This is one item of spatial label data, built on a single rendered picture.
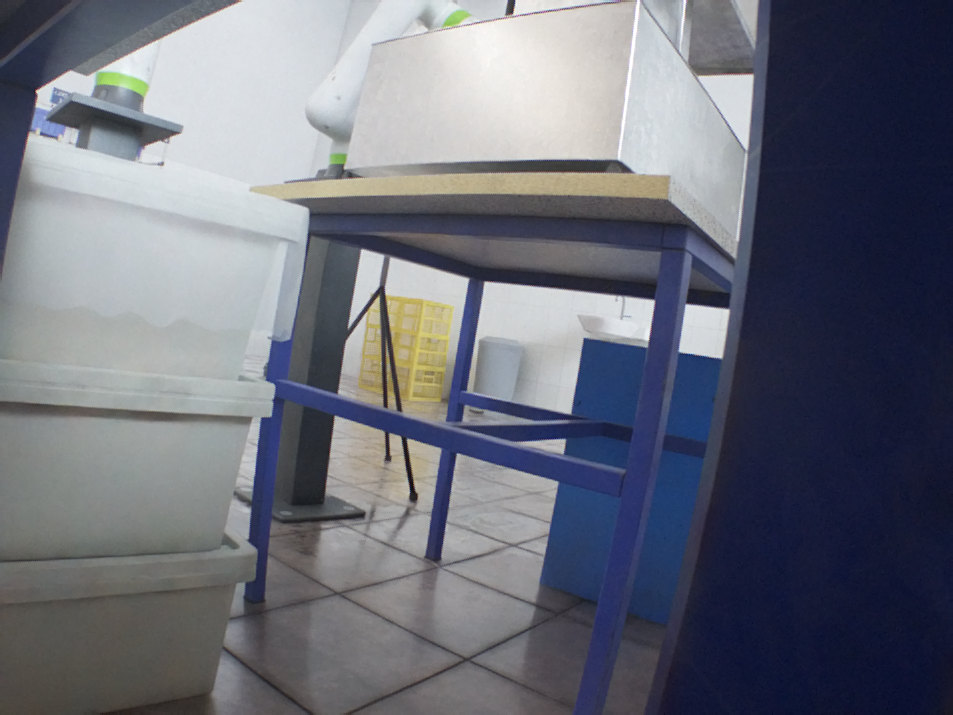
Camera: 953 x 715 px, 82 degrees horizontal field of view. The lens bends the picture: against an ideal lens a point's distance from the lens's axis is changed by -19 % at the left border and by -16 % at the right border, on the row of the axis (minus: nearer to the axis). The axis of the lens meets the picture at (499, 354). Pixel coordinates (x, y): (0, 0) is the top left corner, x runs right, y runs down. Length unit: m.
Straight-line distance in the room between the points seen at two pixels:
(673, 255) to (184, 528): 0.68
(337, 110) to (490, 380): 3.59
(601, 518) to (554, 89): 0.98
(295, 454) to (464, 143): 1.15
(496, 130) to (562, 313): 4.40
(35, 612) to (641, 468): 0.72
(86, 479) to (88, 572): 0.11
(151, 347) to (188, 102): 6.23
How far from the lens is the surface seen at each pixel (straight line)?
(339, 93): 1.78
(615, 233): 0.80
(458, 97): 0.98
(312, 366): 1.82
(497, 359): 5.07
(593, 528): 1.53
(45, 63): 0.48
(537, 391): 5.31
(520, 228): 0.87
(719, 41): 1.35
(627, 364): 1.48
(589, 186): 0.71
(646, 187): 0.68
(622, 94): 0.83
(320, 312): 1.81
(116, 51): 0.55
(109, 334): 0.79
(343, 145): 1.89
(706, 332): 4.79
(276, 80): 7.61
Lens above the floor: 0.55
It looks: 1 degrees down
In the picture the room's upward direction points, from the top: 9 degrees clockwise
